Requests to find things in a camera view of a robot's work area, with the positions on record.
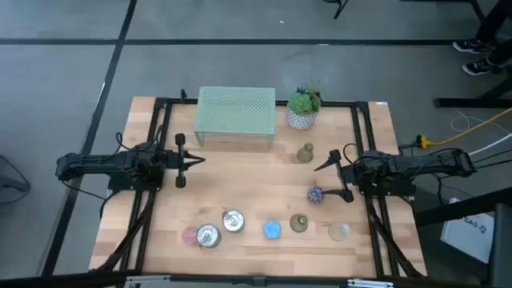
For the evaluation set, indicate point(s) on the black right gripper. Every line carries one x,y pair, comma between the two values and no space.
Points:
348,176

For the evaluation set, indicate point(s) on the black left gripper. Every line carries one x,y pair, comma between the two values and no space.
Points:
180,160

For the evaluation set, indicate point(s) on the purple textured ball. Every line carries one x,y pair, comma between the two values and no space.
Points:
315,195

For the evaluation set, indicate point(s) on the clear glass jar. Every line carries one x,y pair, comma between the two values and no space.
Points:
339,232

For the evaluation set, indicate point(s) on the silver candle tin orange label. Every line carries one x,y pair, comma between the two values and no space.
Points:
233,221

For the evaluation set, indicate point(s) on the silver candle tin gold label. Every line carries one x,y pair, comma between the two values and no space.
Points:
208,235

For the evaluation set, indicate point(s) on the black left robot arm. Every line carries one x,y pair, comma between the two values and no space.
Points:
100,164

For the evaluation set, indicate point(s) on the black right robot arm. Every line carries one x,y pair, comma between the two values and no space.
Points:
420,162

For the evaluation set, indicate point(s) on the green perforated metal shelf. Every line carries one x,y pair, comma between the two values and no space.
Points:
232,110

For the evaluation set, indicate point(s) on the succulent in patterned pot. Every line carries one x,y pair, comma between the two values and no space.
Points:
301,105

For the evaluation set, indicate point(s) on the white printed box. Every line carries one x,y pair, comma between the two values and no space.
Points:
464,240

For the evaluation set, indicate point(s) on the black desk foot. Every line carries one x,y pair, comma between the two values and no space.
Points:
460,102

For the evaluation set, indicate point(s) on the black crossbeam with silver brackets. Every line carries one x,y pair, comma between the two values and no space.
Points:
80,280

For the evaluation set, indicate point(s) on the black chair base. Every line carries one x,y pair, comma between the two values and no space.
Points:
340,10

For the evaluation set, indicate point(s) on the grey chair base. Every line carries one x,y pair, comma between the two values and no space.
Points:
12,185

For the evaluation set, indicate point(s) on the person's dark shoe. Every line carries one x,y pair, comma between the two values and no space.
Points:
478,68
470,46

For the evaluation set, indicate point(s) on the black desk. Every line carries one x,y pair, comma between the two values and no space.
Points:
502,248

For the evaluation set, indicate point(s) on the person's leg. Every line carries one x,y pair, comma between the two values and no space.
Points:
502,54
494,22

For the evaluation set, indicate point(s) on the black aluminium table frame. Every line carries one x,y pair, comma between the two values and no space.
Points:
362,105

